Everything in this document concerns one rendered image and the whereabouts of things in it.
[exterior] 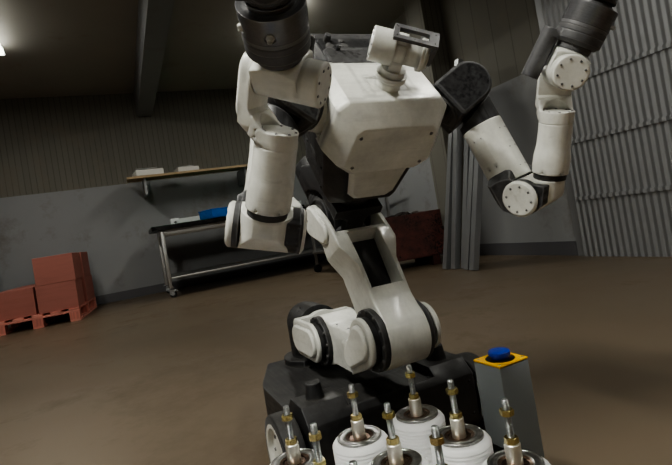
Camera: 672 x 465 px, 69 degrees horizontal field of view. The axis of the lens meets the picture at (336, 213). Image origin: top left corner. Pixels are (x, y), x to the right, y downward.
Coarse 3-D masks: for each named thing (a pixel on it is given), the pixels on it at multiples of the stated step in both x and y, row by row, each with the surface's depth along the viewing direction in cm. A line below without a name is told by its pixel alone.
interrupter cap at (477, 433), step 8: (472, 424) 80; (440, 432) 80; (448, 432) 79; (472, 432) 78; (480, 432) 77; (448, 440) 76; (456, 440) 77; (464, 440) 76; (472, 440) 75; (480, 440) 75
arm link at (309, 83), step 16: (288, 48) 61; (304, 48) 63; (256, 64) 67; (272, 64) 63; (288, 64) 63; (304, 64) 67; (320, 64) 67; (256, 80) 68; (272, 80) 67; (288, 80) 66; (304, 80) 66; (320, 80) 67; (272, 96) 70; (288, 96) 68; (304, 96) 67; (320, 96) 69
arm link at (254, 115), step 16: (240, 64) 69; (240, 80) 69; (240, 96) 70; (256, 96) 72; (240, 112) 71; (256, 112) 72; (272, 112) 76; (256, 128) 71; (272, 128) 74; (288, 128) 75; (256, 144) 72; (272, 144) 71; (288, 144) 72
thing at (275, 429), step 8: (272, 416) 113; (280, 416) 112; (272, 424) 112; (280, 424) 110; (296, 424) 110; (272, 432) 118; (280, 432) 108; (296, 432) 108; (272, 440) 119; (280, 440) 107; (272, 448) 119; (280, 448) 108; (272, 456) 119
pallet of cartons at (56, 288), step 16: (48, 256) 527; (64, 256) 532; (80, 256) 588; (48, 272) 526; (64, 272) 531; (80, 272) 573; (16, 288) 567; (32, 288) 521; (48, 288) 525; (64, 288) 530; (80, 288) 564; (0, 304) 511; (16, 304) 516; (32, 304) 520; (48, 304) 524; (64, 304) 529; (80, 304) 545; (96, 304) 640; (0, 320) 510; (16, 320) 512; (32, 320) 516; (48, 320) 560
